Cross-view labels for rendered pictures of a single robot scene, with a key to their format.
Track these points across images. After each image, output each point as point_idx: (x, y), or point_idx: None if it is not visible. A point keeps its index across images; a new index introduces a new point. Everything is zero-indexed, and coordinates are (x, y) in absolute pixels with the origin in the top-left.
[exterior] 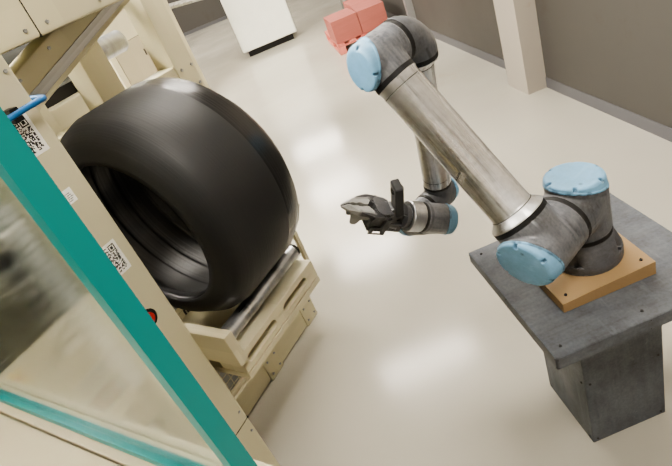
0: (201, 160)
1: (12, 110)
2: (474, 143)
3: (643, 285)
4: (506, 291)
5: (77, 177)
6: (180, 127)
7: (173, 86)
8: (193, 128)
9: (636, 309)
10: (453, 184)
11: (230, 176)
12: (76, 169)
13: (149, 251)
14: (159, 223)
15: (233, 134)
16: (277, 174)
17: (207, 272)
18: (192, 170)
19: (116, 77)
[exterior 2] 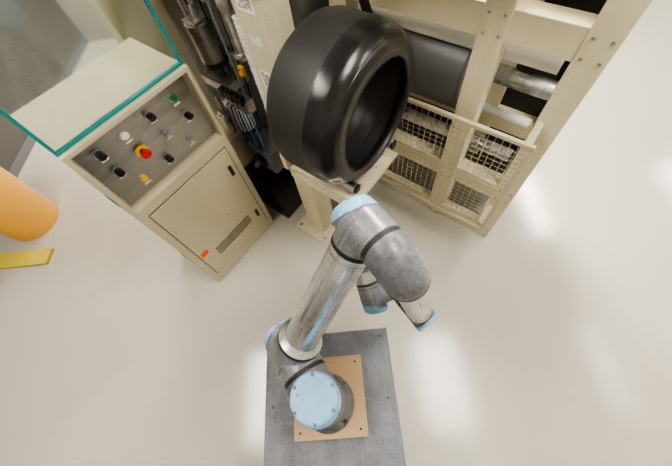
0: (272, 103)
1: None
2: (306, 308)
3: (291, 424)
4: (332, 336)
5: (264, 38)
6: (286, 79)
7: (331, 56)
8: (289, 88)
9: (275, 405)
10: (418, 325)
11: (277, 125)
12: (265, 35)
13: (370, 98)
14: (390, 96)
15: (299, 116)
16: (306, 157)
17: (359, 138)
18: (267, 100)
19: None
